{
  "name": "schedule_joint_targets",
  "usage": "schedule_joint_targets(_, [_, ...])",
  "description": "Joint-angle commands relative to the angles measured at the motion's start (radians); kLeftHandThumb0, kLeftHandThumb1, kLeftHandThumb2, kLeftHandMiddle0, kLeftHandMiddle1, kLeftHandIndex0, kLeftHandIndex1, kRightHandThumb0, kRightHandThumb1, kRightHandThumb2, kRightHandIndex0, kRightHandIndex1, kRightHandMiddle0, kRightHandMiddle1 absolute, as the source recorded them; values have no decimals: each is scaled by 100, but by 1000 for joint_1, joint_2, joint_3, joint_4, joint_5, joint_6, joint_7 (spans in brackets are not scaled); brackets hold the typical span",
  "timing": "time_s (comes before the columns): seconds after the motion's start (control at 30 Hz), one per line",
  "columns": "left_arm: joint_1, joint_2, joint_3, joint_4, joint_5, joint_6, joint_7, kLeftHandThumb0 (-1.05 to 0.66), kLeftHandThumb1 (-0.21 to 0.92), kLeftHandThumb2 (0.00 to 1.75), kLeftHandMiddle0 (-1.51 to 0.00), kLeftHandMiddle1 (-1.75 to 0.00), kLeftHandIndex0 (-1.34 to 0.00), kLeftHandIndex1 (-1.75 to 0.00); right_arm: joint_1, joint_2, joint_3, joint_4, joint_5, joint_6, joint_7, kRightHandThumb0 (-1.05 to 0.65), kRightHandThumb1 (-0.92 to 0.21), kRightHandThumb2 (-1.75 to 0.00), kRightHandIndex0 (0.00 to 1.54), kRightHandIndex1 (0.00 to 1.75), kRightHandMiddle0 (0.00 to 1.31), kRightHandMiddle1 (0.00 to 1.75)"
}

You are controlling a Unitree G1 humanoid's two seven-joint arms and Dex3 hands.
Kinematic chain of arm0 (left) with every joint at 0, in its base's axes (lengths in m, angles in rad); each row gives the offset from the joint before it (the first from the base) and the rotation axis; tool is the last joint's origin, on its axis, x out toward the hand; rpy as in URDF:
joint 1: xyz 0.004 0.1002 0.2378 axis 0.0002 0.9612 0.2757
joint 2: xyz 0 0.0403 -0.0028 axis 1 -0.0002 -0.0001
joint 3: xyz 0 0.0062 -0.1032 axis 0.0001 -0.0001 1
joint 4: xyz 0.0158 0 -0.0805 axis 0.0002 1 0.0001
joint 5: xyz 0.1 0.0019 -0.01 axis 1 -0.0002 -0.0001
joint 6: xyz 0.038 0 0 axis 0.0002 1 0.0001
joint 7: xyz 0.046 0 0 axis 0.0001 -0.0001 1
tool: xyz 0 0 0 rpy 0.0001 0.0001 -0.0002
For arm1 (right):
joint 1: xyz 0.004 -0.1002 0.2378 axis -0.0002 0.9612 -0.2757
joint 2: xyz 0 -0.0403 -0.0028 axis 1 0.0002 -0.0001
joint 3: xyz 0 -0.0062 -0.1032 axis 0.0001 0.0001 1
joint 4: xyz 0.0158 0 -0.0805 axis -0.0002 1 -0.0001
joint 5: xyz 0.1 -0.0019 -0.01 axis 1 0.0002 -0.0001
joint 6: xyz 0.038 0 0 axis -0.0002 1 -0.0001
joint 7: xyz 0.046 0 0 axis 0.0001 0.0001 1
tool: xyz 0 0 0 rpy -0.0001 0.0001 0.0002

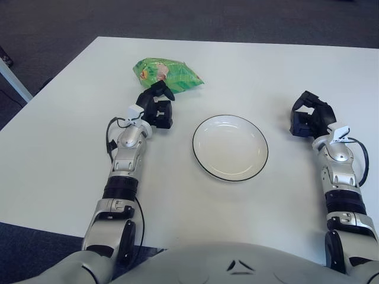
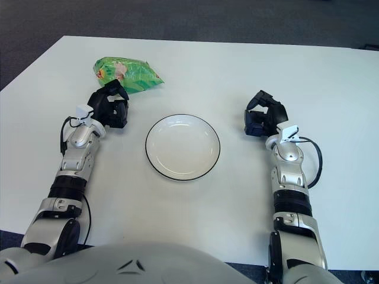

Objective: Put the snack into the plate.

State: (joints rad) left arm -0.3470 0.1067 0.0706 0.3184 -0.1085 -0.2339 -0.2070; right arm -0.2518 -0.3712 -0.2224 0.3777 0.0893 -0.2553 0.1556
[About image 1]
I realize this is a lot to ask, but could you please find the grey robot torso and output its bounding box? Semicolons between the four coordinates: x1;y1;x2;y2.
28;241;379;284

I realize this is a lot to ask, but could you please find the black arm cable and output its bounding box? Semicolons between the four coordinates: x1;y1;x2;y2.
105;117;146;252
348;137;371;187

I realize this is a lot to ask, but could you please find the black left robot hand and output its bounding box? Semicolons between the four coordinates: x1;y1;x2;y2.
135;81;176;130

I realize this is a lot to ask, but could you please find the green snack bag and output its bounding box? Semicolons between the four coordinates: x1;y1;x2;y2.
132;57;205;95

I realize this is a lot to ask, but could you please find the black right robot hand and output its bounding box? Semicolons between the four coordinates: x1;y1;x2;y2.
288;91;338;137

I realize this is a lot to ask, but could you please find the white plate with black rim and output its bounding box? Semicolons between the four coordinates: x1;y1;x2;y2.
191;114;269;182

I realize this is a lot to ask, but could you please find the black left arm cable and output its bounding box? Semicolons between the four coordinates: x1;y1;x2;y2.
105;117;146;252

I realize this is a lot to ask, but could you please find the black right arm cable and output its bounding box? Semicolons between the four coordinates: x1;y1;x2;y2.
348;137;371;187

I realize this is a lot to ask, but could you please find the white desk frame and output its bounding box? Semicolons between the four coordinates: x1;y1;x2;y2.
0;61;33;104

